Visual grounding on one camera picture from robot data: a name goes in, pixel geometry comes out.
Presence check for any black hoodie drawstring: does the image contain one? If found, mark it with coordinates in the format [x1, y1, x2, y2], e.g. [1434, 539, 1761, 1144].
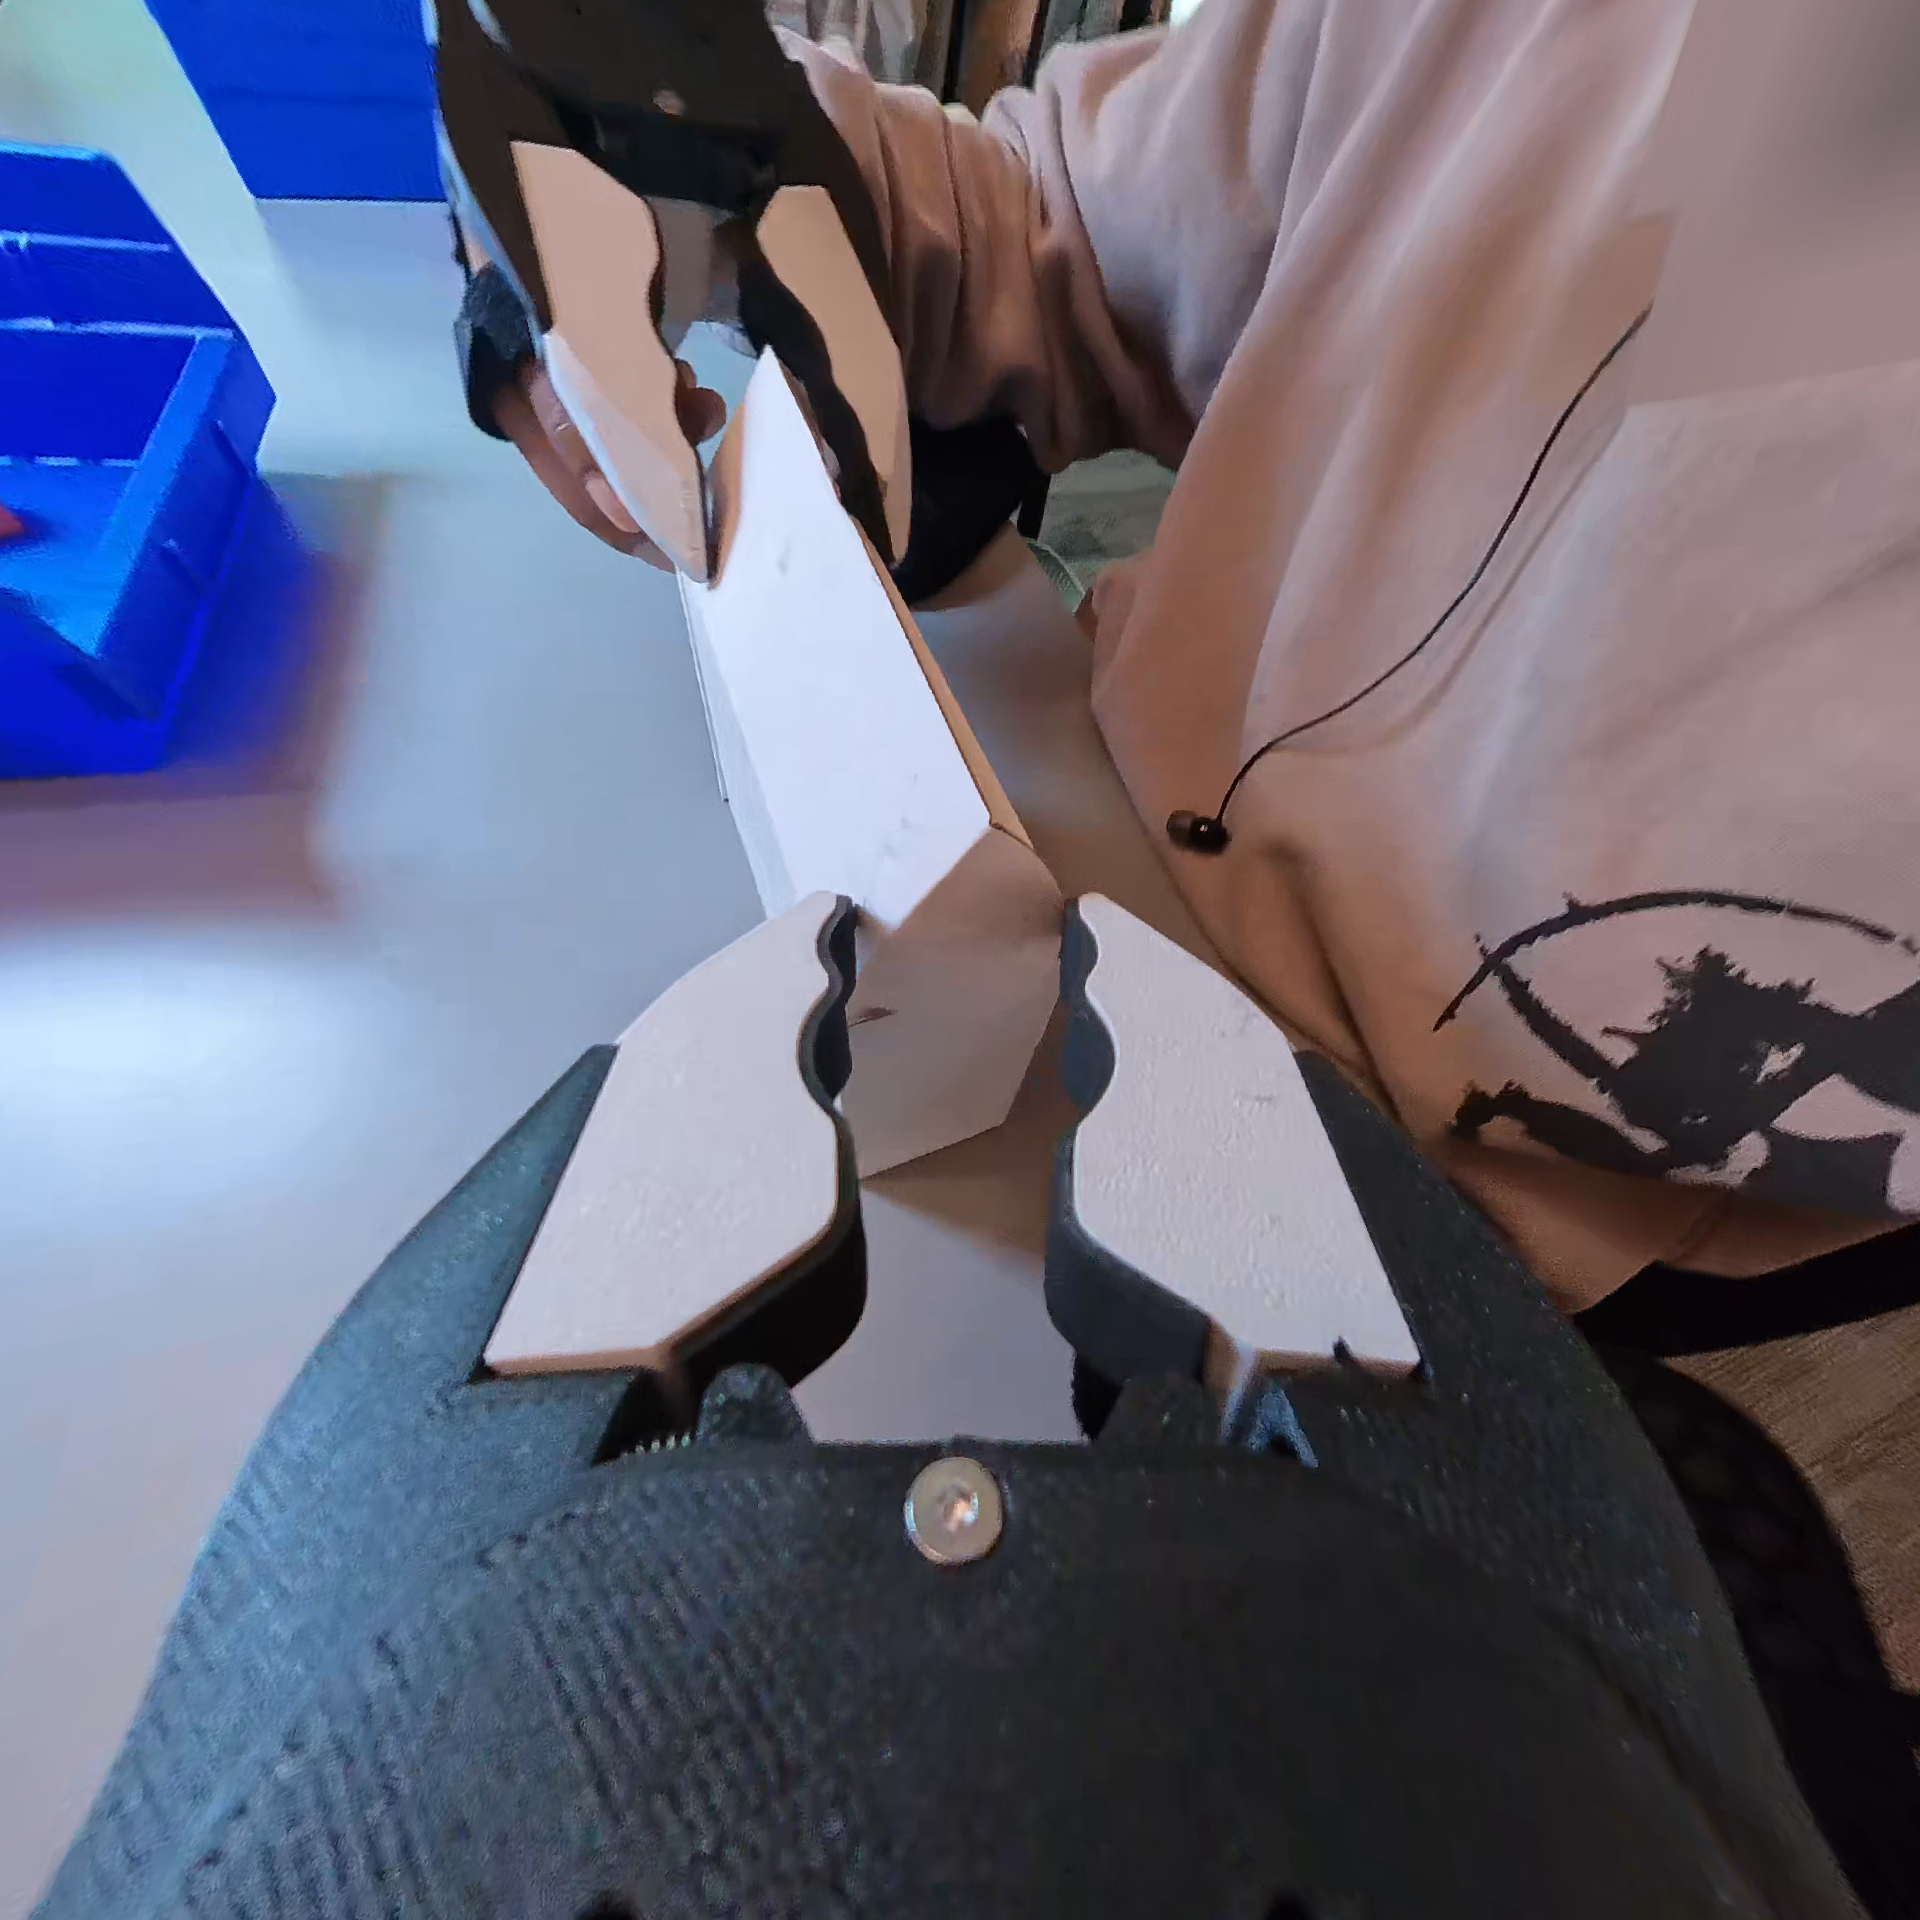
[1169, 305, 1653, 857]

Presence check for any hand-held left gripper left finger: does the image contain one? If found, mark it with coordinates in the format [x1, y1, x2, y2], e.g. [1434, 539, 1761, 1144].
[480, 888, 874, 1432]

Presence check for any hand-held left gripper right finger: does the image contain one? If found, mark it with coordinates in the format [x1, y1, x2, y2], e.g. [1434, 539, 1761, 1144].
[1043, 890, 1424, 1432]

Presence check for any person's right forearm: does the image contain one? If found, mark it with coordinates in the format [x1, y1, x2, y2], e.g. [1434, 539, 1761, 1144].
[779, 26, 1203, 473]

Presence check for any blue plastic bin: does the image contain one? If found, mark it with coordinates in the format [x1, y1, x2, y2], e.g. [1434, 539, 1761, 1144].
[145, 0, 449, 200]
[0, 138, 282, 781]

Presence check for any person's right hand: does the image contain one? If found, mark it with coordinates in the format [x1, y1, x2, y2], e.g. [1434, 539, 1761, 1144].
[498, 352, 733, 575]

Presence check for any person in beige hoodie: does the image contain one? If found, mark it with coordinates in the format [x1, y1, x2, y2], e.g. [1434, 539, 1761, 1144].
[976, 0, 1920, 1314]

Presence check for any white cardboard box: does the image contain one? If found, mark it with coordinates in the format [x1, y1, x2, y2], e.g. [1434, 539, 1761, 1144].
[680, 345, 1070, 1181]

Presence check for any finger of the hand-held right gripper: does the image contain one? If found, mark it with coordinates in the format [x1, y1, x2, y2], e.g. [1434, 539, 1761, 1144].
[509, 142, 719, 586]
[733, 182, 917, 568]

